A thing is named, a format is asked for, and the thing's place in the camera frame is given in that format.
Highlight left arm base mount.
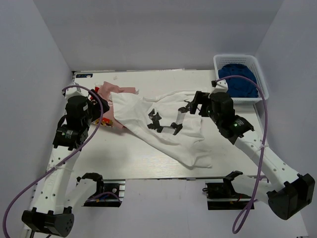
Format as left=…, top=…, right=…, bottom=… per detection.
left=76, top=173, right=126, bottom=208

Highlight white plastic basket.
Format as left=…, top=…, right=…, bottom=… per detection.
left=213, top=54, right=269, bottom=105

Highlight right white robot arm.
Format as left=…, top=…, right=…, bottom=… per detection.
left=190, top=91, right=315, bottom=220

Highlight blue t-shirt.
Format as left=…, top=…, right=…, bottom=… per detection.
left=218, top=63, right=258, bottom=98

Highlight red cartoon print t-shirt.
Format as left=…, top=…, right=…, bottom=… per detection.
left=92, top=83, right=113, bottom=127

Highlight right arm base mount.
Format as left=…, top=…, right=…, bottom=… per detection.
left=202, top=171, right=251, bottom=211

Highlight pink t-shirt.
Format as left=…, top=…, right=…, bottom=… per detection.
left=98, top=81, right=138, bottom=129

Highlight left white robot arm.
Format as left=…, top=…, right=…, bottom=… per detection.
left=21, top=85, right=109, bottom=238

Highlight white t-shirt black print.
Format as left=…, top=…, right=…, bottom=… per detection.
left=110, top=90, right=212, bottom=168

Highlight blue label sticker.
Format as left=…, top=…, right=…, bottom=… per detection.
left=75, top=73, right=93, bottom=78

